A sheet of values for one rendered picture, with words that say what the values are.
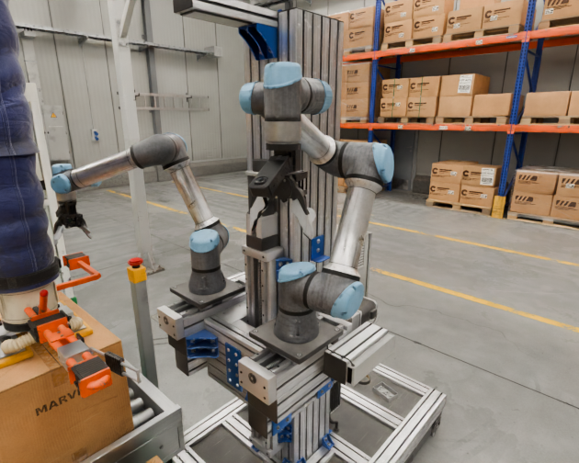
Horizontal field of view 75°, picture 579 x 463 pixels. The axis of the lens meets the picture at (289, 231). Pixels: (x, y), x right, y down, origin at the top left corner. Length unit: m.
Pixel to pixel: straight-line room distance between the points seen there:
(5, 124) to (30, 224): 0.32
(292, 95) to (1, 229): 1.05
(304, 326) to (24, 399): 0.88
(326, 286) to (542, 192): 6.61
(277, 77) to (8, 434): 1.29
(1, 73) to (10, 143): 0.20
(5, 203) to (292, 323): 0.96
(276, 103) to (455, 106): 7.19
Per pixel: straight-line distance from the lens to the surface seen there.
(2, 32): 1.48
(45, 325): 1.40
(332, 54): 1.44
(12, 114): 1.45
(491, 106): 7.71
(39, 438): 1.59
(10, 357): 1.57
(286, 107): 0.78
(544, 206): 7.56
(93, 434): 1.67
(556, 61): 8.90
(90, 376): 1.10
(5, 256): 1.52
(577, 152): 8.78
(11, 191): 1.47
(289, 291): 1.16
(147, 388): 1.86
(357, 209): 1.13
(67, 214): 1.89
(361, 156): 1.16
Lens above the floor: 1.71
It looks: 17 degrees down
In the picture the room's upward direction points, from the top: straight up
